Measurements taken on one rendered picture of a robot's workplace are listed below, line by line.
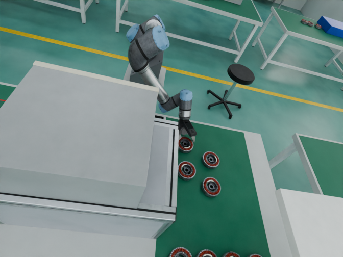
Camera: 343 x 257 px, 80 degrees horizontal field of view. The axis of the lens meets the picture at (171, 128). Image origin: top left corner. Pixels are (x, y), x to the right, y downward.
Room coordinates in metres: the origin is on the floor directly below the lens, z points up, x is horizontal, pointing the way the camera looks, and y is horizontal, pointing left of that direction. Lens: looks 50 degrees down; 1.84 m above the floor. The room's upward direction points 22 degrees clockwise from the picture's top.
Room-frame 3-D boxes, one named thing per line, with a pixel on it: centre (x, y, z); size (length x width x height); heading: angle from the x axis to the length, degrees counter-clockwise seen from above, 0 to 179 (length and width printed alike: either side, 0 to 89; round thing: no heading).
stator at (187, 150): (0.80, -0.12, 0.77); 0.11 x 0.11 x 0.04
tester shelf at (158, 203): (0.35, 0.25, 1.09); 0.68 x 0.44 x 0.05; 105
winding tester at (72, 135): (0.35, 0.26, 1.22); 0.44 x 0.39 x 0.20; 105
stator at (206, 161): (0.77, -0.31, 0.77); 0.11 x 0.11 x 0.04
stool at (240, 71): (2.29, -0.55, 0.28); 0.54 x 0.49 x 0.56; 15
